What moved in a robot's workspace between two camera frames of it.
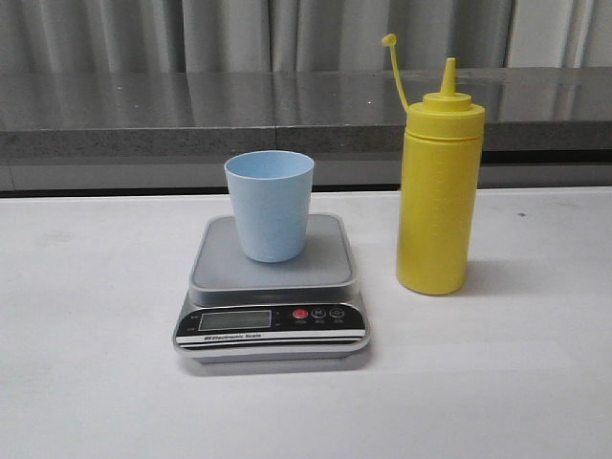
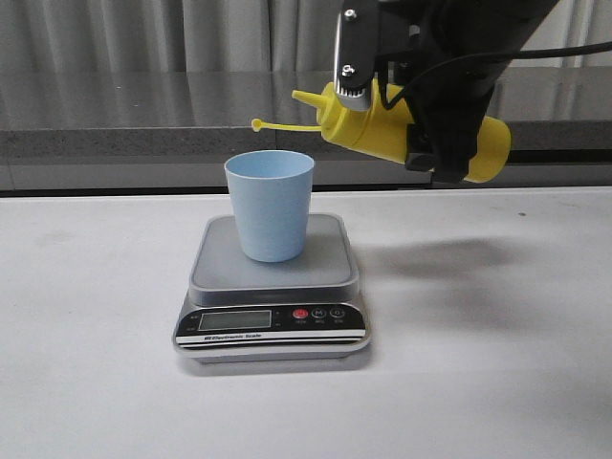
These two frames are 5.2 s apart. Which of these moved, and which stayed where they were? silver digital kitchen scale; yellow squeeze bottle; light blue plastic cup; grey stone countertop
Moved: yellow squeeze bottle
Stayed: light blue plastic cup; grey stone countertop; silver digital kitchen scale
